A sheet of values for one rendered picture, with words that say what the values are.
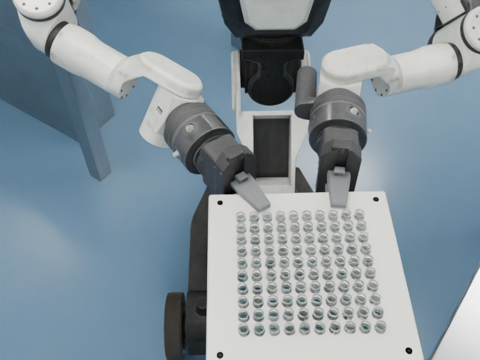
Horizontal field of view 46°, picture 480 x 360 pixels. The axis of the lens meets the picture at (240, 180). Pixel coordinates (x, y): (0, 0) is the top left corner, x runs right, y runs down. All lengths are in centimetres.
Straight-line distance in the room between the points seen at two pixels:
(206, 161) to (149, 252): 122
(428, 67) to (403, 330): 48
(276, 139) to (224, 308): 66
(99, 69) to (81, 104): 103
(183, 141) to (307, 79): 24
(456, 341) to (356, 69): 44
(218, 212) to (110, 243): 131
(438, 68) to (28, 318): 147
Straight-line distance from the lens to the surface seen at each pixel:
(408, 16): 307
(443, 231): 215
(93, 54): 93
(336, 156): 79
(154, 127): 90
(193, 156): 83
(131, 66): 90
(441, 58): 101
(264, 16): 110
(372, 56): 94
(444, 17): 109
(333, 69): 90
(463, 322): 95
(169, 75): 88
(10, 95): 258
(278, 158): 130
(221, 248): 73
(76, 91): 191
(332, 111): 85
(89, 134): 204
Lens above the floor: 168
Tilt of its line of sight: 51 degrees down
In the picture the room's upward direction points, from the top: straight up
